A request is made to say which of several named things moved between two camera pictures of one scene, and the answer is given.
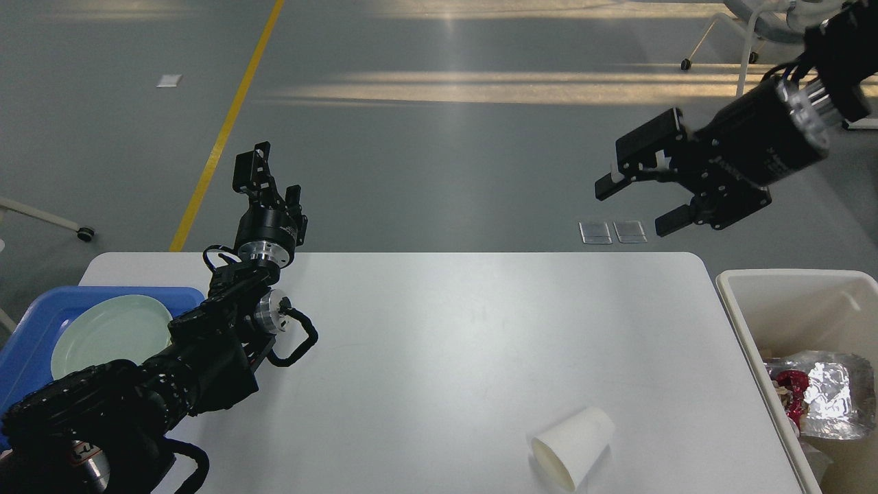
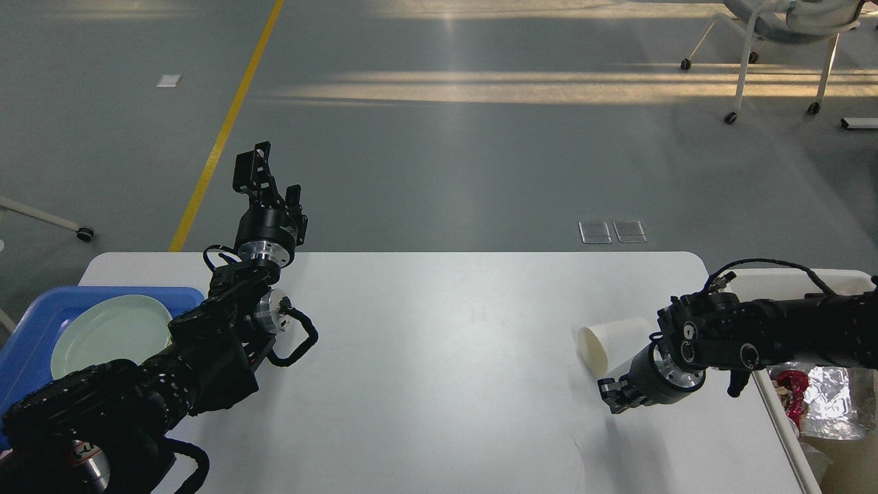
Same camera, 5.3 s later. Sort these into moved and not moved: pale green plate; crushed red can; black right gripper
Moved: black right gripper
Not moved: pale green plate; crushed red can
